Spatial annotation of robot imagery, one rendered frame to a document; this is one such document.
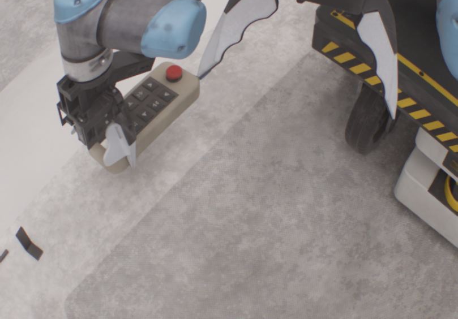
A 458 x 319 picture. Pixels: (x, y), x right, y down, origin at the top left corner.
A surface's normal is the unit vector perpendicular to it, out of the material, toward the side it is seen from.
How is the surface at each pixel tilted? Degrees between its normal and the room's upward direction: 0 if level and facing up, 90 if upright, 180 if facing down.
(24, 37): 0
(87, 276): 0
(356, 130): 79
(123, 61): 30
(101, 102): 0
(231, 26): 66
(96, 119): 90
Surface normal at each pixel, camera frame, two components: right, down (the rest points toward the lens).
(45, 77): -0.26, -0.70
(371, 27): -0.11, 0.52
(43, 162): -0.02, -0.58
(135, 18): -0.16, 0.01
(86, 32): -0.29, 0.65
